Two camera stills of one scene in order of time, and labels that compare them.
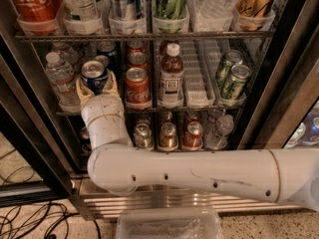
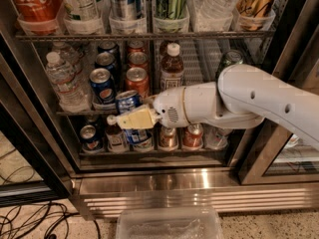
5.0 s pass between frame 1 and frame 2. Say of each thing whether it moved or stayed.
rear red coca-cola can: stayed
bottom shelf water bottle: stayed
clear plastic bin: stayed
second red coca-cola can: stayed
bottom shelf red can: stayed
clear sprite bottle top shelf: stayed
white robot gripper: moved
